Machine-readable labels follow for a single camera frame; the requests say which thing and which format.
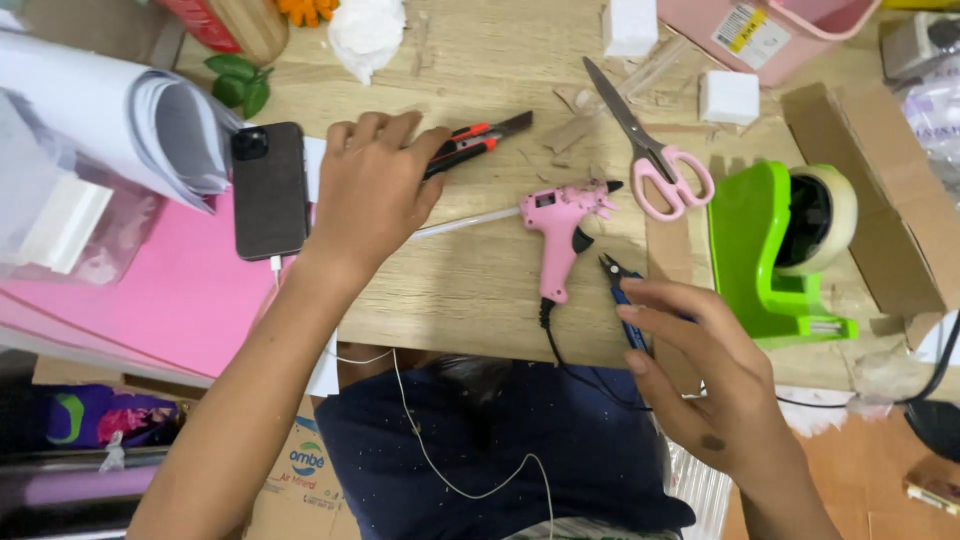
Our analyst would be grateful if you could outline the blue handled wire cutter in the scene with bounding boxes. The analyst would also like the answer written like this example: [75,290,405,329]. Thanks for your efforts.
[598,253,697,354]

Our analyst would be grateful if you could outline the cardboard scrap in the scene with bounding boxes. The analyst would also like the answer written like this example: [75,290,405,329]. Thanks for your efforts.
[541,112,601,156]

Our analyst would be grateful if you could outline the black round object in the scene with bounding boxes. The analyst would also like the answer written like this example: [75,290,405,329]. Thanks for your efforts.
[903,397,960,463]

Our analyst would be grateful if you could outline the pink handled scissors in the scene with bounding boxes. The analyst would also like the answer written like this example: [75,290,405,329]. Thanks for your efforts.
[582,56,716,223]

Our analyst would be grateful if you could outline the white foam block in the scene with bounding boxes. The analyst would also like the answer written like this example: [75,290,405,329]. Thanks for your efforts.
[698,70,762,126]
[602,0,660,59]

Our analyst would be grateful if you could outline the crumpled white tissue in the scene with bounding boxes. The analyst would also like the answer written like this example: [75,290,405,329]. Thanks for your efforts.
[327,0,407,86]

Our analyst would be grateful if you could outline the clear tape roll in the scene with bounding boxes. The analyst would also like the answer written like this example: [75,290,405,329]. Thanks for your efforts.
[774,165,859,277]

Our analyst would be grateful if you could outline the pink foam sheet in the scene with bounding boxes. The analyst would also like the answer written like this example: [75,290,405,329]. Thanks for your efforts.
[0,187,316,380]

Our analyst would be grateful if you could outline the colourful floral fabric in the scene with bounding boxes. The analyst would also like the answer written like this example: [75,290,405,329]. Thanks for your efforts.
[43,384,183,451]

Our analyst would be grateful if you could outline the grey device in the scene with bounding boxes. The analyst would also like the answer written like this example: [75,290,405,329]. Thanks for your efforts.
[880,11,960,82]

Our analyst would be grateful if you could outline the purple roll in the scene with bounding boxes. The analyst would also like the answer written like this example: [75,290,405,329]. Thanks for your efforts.
[0,448,170,519]

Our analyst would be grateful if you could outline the pink hot glue gun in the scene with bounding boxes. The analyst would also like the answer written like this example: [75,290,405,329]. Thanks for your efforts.
[519,180,624,305]

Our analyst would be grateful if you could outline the person's right hand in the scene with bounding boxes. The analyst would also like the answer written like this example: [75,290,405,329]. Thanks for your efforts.
[615,279,798,485]

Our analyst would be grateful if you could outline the brown cardboard box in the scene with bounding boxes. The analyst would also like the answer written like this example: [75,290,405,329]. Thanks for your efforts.
[781,81,960,316]

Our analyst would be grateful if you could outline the clear plastic bag with block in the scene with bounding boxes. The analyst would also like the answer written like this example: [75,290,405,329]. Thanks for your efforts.
[0,90,166,286]

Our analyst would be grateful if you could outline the person's left hand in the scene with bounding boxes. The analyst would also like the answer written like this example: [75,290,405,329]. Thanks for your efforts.
[303,111,453,279]

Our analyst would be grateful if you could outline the person's navy clothing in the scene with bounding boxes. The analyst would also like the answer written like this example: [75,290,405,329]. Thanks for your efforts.
[313,358,697,540]

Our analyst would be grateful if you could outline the black glue gun cable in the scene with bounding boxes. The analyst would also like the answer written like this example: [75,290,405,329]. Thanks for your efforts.
[539,298,654,412]

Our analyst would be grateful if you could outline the white paper sheet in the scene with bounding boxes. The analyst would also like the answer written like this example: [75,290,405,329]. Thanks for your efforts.
[303,330,343,399]

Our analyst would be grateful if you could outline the orange artificial flower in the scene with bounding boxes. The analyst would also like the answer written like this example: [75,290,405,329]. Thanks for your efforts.
[276,0,340,28]

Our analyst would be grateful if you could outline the clear glue sticks bundle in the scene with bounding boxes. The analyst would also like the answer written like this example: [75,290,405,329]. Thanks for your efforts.
[576,36,690,115]

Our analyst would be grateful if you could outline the printed cardboard carton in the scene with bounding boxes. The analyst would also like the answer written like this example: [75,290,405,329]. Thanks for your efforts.
[243,397,361,540]

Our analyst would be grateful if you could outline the white fluffy material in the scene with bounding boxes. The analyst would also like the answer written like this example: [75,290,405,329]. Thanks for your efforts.
[774,384,852,438]

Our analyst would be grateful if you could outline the pink plastic basket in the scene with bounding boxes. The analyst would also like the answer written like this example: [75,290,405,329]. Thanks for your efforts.
[657,0,882,88]

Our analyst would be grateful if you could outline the red and wooden container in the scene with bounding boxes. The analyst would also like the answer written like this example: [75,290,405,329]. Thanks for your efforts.
[153,0,291,67]

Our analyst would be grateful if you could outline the red and black utility knife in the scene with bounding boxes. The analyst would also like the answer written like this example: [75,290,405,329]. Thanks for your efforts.
[423,111,534,181]

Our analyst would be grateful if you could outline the white charging cable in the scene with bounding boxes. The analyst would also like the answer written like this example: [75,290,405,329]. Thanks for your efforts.
[268,255,556,540]

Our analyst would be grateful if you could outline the clear glue stick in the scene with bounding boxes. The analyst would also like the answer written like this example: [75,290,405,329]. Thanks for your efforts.
[411,207,522,240]

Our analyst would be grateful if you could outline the green tape dispenser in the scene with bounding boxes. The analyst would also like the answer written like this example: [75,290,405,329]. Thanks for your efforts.
[708,160,860,349]

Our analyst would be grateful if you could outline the roll of white paper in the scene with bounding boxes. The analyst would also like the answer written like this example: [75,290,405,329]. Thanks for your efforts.
[0,30,245,215]

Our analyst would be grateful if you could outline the green artificial leaves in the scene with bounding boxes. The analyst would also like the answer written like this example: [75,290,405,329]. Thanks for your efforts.
[204,54,275,120]

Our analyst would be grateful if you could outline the black smartphone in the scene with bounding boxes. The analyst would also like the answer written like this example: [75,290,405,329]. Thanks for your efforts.
[230,121,311,262]

